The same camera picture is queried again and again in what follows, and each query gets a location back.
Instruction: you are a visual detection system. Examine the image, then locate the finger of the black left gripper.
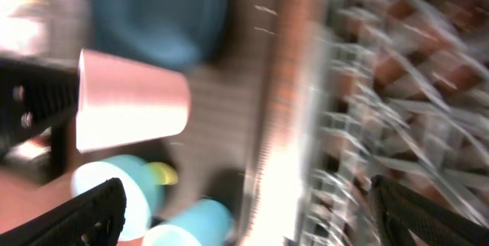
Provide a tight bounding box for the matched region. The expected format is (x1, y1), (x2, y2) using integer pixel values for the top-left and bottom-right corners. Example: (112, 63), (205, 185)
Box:
(1, 57), (79, 151)

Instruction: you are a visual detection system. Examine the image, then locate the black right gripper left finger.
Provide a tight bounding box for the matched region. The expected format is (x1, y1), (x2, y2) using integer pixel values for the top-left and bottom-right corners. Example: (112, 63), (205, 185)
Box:
(1, 178), (127, 246)

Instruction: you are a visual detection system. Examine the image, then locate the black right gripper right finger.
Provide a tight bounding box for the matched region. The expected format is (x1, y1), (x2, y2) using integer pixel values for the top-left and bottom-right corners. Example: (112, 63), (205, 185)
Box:
(368, 175), (488, 246)

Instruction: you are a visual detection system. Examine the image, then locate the light blue rice bowl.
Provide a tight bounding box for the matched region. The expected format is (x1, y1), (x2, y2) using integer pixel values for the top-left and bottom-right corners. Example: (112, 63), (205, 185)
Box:
(70, 154), (165, 242)

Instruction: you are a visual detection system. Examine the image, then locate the pink cup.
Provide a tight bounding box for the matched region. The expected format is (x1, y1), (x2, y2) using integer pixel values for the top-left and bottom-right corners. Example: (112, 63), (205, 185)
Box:
(76, 49), (191, 153)

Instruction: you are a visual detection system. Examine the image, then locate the grey dishwasher rack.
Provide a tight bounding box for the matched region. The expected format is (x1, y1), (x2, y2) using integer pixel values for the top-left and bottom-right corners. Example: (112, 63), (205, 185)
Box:
(297, 0), (488, 245)

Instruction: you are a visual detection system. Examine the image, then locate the clear plastic bin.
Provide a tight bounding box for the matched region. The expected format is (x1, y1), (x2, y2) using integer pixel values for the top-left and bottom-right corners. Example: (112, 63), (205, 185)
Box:
(1, 0), (89, 68)

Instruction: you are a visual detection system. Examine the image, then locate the yellow plastic spoon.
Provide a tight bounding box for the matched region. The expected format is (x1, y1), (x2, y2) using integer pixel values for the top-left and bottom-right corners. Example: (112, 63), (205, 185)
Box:
(147, 162), (179, 186)

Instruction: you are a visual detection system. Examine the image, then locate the small blue cup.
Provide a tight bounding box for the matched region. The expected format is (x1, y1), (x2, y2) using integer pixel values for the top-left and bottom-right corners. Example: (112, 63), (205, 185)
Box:
(141, 199), (234, 246)

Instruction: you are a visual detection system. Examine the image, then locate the dark blue plate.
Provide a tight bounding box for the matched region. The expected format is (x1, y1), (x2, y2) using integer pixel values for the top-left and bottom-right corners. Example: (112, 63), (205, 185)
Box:
(90, 0), (228, 72)

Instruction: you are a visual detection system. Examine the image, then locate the dark brown serving tray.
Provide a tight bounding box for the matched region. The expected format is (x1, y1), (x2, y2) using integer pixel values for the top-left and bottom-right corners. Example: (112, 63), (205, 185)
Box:
(152, 0), (303, 246)

